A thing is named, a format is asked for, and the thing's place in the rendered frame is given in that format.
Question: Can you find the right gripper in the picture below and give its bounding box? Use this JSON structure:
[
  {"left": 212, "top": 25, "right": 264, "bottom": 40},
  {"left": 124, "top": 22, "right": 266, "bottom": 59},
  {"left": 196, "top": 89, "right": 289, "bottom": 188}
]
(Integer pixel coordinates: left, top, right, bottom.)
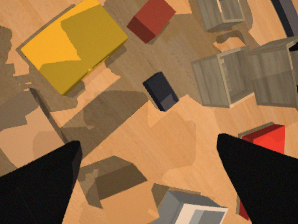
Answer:
[{"left": 289, "top": 42, "right": 298, "bottom": 52}]

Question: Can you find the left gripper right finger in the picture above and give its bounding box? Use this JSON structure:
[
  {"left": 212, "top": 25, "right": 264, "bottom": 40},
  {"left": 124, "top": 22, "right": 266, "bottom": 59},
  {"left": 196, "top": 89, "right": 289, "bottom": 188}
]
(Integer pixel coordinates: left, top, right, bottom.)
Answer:
[{"left": 216, "top": 133, "right": 298, "bottom": 224}]

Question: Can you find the yellow rectangular block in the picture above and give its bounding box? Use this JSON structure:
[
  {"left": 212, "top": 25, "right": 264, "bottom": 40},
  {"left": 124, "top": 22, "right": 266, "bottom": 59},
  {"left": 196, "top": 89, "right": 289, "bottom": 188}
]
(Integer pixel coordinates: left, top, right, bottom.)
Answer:
[{"left": 21, "top": 0, "right": 129, "bottom": 96}]

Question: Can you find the dark grey block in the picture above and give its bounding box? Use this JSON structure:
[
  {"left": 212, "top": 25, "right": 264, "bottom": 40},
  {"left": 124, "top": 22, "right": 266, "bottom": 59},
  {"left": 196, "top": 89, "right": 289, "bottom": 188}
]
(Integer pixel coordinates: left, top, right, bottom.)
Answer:
[{"left": 142, "top": 71, "right": 180, "bottom": 112}]

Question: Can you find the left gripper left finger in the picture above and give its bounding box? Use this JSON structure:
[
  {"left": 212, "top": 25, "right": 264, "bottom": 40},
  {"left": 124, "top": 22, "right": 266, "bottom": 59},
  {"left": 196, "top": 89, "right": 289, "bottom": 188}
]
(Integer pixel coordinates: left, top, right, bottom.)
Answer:
[{"left": 0, "top": 140, "right": 83, "bottom": 224}]

